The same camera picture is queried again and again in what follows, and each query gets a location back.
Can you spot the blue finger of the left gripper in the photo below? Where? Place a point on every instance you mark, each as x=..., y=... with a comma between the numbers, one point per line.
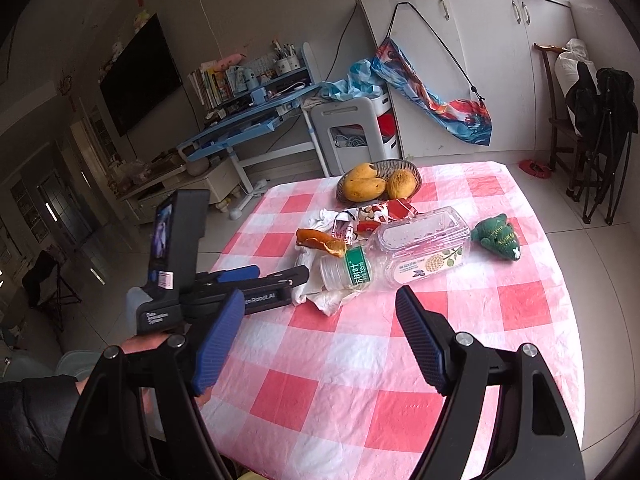
x=243, y=273
x=293, y=277

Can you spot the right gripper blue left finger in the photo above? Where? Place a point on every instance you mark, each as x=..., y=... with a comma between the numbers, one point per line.
x=215, y=335

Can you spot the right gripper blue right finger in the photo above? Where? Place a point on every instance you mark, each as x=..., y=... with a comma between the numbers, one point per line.
x=429, y=335

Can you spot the orange peel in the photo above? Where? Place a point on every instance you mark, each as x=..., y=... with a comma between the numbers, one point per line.
x=322, y=241

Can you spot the crushed clear water bottle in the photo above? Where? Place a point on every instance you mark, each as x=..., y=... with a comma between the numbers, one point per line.
x=356, y=270

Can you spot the red white snack wrapper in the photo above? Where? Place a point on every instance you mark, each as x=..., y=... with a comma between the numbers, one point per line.
x=356, y=222

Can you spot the clear plastic food box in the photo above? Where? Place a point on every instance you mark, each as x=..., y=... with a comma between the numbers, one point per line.
x=413, y=249

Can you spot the large white tissue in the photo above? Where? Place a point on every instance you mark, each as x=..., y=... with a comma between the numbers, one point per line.
x=326, y=302

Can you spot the person's left hand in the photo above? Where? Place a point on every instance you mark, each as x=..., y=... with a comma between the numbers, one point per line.
x=149, y=343

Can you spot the cream tv stand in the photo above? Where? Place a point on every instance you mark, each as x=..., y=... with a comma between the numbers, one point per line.
x=219, y=180

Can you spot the yellow mango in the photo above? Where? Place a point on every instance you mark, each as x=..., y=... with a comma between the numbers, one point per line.
x=401, y=184
x=363, y=190
x=360, y=174

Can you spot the pink checkered tablecloth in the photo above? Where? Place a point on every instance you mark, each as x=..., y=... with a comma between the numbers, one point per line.
x=304, y=395

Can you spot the pink kettlebell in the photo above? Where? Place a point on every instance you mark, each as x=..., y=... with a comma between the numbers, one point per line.
x=198, y=167

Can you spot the green plush toy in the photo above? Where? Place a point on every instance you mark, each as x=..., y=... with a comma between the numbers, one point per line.
x=496, y=234

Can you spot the woven fruit basket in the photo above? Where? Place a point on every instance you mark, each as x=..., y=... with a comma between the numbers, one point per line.
x=385, y=169

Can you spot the blue children's study desk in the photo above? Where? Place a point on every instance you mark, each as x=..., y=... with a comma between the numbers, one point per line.
x=259, y=120

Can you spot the white plastic stool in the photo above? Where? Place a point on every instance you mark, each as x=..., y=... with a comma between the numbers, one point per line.
x=349, y=133

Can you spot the row of books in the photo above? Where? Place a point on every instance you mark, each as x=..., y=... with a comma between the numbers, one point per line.
x=216, y=88

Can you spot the light blue crumpled cloth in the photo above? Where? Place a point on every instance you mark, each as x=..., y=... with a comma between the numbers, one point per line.
x=360, y=82

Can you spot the colourful fabric bag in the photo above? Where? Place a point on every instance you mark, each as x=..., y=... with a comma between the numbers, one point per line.
x=467, y=120

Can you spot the wooden chair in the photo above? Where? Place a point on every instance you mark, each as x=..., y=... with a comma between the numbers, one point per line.
x=567, y=147

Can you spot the black folding chair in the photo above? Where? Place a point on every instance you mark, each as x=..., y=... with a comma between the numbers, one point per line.
x=606, y=118

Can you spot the white balcony cabinet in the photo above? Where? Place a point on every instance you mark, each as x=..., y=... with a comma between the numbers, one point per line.
x=455, y=45

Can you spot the white stuffed bag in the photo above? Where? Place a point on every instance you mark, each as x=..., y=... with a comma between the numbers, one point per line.
x=577, y=76

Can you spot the wall mounted black television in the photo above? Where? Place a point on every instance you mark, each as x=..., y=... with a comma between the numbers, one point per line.
x=142, y=77

